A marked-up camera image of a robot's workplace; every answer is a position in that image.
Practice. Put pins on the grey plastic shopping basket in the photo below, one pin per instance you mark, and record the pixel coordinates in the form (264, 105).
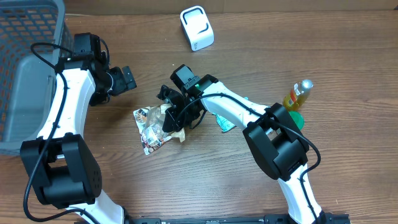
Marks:
(31, 33)

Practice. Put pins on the yellow dish soap bottle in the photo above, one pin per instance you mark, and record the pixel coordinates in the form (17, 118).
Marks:
(297, 96)

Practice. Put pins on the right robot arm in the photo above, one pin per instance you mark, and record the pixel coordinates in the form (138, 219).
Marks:
(275, 142)

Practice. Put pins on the green lidded jar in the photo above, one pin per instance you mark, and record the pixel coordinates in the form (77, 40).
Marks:
(297, 118)

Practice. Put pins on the brown snack bag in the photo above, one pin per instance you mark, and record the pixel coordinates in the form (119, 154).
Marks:
(150, 121)

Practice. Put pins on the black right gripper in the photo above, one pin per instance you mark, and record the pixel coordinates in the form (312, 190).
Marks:
(183, 123)

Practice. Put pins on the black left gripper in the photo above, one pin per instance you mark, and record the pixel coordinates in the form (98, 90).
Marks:
(122, 84)

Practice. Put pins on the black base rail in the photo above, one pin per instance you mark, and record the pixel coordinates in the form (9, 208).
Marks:
(327, 218)

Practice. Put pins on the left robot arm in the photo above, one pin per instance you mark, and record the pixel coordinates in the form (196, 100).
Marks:
(64, 176)

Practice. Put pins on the teal wafer packet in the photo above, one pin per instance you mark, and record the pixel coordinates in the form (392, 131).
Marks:
(224, 123)

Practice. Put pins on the white barcode scanner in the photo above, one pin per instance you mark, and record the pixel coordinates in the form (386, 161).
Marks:
(197, 28)

